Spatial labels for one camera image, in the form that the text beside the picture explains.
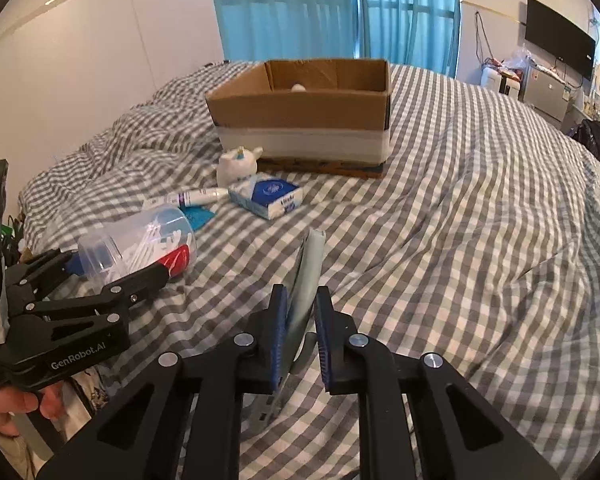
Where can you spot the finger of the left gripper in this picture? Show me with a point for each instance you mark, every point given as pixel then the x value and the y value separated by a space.
pixel 120 295
pixel 32 281

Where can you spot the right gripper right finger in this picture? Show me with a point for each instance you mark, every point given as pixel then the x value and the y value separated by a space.
pixel 340 374

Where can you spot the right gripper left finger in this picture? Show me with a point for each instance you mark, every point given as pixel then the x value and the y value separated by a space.
pixel 268 327

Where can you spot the clear floss pick jar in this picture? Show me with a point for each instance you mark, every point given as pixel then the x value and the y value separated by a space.
pixel 123 247

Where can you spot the grey hand grip exerciser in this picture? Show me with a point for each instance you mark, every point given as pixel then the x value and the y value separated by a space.
pixel 301 283

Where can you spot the blue razor blister pack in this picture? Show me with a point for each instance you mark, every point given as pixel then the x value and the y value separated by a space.
pixel 197 216

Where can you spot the white purple cream tube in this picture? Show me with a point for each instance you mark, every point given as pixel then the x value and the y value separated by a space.
pixel 192 198

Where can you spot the blue tissue pack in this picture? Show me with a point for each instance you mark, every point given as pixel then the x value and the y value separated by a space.
pixel 266 196

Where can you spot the white unicorn figurine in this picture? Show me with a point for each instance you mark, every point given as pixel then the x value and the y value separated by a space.
pixel 236 165

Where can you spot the person's left hand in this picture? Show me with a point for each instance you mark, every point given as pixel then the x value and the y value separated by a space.
pixel 15 401

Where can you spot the grey checked bed cover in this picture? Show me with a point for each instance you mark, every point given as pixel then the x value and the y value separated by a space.
pixel 481 242

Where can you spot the brown cardboard box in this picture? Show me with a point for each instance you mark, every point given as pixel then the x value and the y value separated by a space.
pixel 340 125

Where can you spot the white suitcase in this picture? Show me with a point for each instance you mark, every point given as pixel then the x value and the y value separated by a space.
pixel 500 80

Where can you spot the grey mini fridge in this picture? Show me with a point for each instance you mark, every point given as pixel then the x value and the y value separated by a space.
pixel 547 95

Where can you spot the blue curtain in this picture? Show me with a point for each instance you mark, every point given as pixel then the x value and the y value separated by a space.
pixel 422 33

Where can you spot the black wall television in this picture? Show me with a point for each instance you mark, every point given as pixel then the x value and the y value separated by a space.
pixel 560 37

